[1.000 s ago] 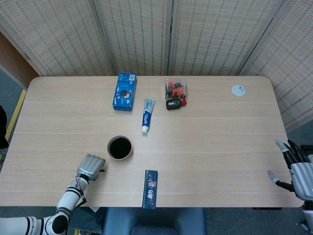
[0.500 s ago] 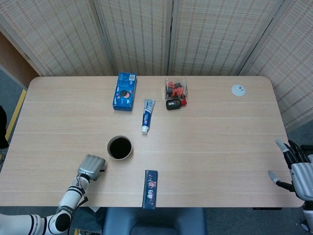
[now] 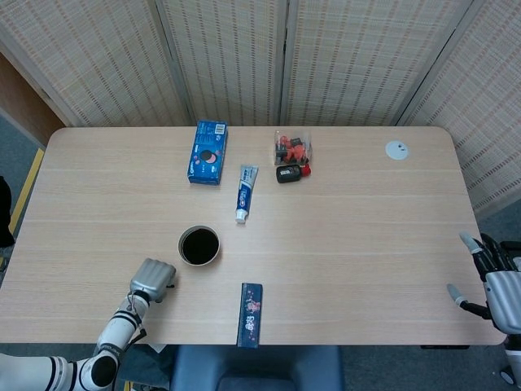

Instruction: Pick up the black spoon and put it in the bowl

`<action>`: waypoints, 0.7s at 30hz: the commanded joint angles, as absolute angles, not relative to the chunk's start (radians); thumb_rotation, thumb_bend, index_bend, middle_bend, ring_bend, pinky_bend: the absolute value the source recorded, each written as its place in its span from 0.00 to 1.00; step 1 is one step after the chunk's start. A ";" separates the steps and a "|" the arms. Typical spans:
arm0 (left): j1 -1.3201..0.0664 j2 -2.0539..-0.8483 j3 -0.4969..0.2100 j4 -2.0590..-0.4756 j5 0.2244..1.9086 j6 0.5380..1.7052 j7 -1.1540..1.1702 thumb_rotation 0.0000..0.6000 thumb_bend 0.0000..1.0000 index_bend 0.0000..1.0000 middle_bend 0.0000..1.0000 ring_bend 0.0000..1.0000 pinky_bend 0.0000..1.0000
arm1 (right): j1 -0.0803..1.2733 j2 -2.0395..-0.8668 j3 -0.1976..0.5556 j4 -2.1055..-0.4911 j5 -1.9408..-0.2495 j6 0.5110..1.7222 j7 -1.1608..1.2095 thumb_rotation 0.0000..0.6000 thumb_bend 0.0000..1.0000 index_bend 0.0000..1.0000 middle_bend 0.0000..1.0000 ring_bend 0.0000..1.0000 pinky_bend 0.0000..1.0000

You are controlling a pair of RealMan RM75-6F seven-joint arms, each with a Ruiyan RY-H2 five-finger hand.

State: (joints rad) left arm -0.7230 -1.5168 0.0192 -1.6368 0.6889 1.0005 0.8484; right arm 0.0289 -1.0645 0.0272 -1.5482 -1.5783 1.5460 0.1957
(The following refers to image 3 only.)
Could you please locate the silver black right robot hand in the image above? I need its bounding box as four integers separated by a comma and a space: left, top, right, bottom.
446, 231, 521, 333

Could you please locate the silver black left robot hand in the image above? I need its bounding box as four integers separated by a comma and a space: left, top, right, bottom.
129, 257, 178, 303

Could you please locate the dark blue printed pencil case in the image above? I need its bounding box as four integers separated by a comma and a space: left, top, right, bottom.
236, 282, 265, 349

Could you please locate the white blue toothpaste tube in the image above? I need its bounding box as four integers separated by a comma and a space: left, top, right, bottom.
234, 164, 260, 224

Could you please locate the blue Oreo cookie box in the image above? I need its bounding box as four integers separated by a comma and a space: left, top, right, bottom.
186, 119, 229, 187

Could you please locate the dark blue padded seat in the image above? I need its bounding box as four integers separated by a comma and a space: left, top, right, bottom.
169, 345, 345, 391

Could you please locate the yellow floor tape strip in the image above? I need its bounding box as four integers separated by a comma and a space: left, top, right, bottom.
7, 147, 46, 237

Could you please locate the black bottle with red cap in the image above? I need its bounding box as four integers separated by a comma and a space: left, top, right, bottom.
275, 163, 313, 184

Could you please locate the woven folding screen panel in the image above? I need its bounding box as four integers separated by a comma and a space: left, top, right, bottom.
154, 0, 292, 127
394, 0, 521, 219
0, 0, 195, 128
278, 0, 477, 127

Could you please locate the bag of red-black clips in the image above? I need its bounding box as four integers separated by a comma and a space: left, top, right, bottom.
273, 130, 313, 167

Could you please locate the brown wooden door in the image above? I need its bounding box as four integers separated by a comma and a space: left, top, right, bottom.
0, 52, 67, 146

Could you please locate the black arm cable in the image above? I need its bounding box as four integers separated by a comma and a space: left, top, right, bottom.
125, 291, 148, 349

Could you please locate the white round cable grommet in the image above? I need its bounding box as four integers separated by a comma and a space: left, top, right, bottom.
384, 140, 411, 161

